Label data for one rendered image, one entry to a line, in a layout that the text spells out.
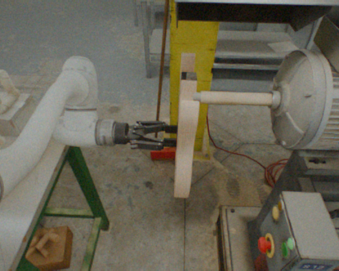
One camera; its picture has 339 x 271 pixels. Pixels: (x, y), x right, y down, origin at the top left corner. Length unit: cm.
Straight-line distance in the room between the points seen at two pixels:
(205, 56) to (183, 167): 101
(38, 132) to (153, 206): 138
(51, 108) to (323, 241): 68
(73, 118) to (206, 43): 97
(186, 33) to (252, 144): 123
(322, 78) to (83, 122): 66
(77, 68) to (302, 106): 63
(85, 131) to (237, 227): 103
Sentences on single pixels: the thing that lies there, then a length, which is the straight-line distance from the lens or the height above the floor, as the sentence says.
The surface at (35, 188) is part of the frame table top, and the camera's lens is 96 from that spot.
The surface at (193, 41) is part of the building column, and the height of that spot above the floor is 99.
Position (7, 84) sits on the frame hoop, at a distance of 103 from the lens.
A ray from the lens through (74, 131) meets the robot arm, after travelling 85.
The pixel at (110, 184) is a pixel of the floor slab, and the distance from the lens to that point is 202.
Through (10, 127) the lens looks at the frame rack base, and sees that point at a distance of 100.
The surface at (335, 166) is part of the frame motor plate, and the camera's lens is 80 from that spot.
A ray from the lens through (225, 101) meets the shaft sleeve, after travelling 66.
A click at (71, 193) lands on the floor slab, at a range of 207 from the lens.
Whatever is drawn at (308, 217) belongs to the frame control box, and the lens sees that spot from 67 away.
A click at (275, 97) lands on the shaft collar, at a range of 69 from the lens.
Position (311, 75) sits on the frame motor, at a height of 136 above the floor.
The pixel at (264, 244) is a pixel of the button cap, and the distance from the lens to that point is 74.
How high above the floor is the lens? 165
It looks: 46 degrees down
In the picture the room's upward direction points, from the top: straight up
